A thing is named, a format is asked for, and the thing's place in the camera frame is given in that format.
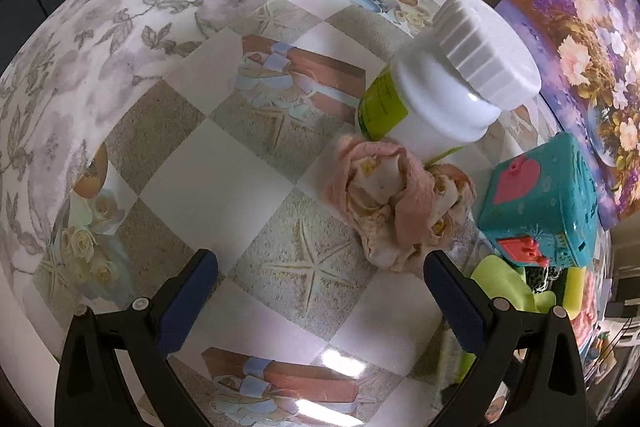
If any lime green plastic object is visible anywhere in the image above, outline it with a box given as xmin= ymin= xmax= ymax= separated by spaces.
xmin=457 ymin=254 xmax=553 ymax=375

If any pink floral scrunchie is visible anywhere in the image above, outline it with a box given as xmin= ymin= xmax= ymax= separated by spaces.
xmin=325 ymin=133 xmax=478 ymax=273

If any checkered printed tablecloth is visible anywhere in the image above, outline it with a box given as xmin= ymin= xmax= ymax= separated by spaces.
xmin=30 ymin=0 xmax=618 ymax=427

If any grey floral tablecloth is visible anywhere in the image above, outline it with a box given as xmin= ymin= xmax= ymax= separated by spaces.
xmin=0 ymin=0 xmax=418 ymax=293

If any teal toy box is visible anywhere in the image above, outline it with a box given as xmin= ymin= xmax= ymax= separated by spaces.
xmin=476 ymin=132 xmax=601 ymax=269

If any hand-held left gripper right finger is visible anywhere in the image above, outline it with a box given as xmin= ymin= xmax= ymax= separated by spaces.
xmin=424 ymin=249 xmax=598 ymax=427

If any yellow cup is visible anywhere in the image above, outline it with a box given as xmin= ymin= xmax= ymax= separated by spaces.
xmin=562 ymin=266 xmax=588 ymax=320

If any flower painting poster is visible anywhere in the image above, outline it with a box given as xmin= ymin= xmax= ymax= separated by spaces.
xmin=492 ymin=0 xmax=640 ymax=235

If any pink striped towel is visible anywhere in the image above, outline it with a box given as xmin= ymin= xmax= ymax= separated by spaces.
xmin=574 ymin=271 xmax=604 ymax=349

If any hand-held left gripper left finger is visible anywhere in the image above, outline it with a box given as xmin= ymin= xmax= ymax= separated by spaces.
xmin=55 ymin=249 xmax=219 ymax=427

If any white plastic bottle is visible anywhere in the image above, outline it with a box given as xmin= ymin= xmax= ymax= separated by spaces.
xmin=354 ymin=0 xmax=544 ymax=164

